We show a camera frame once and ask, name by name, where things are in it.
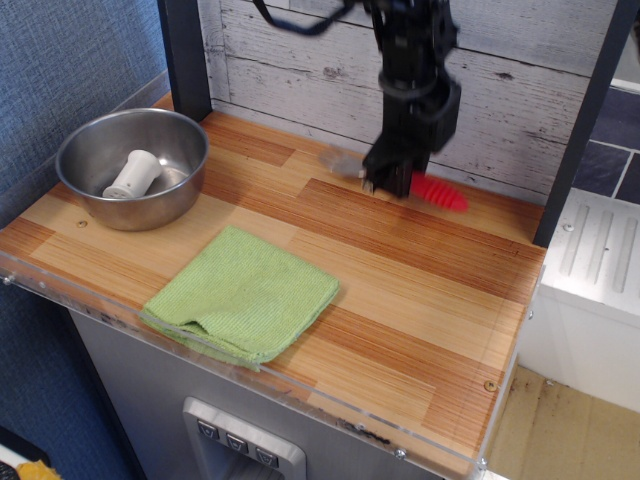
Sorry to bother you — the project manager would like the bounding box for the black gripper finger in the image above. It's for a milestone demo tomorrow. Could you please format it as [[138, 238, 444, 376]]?
[[361, 168, 385, 195], [382, 161, 413, 199]]

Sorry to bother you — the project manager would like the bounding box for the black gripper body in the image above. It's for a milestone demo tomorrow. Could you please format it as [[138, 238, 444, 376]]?
[[363, 75, 461, 173]]

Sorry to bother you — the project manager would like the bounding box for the red handled metal fork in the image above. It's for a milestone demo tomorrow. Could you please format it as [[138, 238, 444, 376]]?
[[319, 147, 468, 213]]

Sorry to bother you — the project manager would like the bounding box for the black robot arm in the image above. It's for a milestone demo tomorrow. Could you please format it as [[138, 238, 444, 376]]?
[[363, 1, 461, 198]]

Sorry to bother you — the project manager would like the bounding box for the green microfiber cloth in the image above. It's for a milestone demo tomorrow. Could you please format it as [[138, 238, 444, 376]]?
[[140, 226, 339, 371]]

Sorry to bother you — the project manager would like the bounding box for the white salt shaker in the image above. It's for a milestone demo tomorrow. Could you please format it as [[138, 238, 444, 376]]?
[[102, 150, 162, 199]]

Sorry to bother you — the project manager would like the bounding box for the stainless steel bowl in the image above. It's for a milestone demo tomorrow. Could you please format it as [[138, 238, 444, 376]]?
[[55, 108, 209, 231]]

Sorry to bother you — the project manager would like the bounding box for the white toy sink drainboard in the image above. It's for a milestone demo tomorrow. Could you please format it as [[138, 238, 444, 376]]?
[[518, 189, 639, 410]]

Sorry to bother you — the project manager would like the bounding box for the silver toy dishwasher cabinet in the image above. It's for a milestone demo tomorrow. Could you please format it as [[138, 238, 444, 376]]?
[[72, 309, 481, 479]]

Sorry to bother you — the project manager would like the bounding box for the dishwasher button panel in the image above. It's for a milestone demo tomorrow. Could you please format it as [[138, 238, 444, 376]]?
[[183, 397, 307, 479]]

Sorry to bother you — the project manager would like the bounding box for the yellow black object at corner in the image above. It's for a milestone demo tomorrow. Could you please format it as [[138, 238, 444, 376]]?
[[1, 446, 62, 480]]

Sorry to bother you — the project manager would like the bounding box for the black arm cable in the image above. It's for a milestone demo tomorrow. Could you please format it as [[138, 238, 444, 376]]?
[[252, 0, 361, 36]]

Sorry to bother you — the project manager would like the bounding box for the dark right frame post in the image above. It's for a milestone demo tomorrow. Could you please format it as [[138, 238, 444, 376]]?
[[533, 0, 639, 248]]

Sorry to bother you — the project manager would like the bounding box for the dark frame post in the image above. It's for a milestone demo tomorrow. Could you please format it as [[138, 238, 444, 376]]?
[[157, 0, 212, 122], [533, 0, 639, 248]]

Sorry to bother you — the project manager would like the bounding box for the dark left frame post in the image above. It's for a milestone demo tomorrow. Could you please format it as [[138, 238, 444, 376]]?
[[157, 0, 212, 122]]

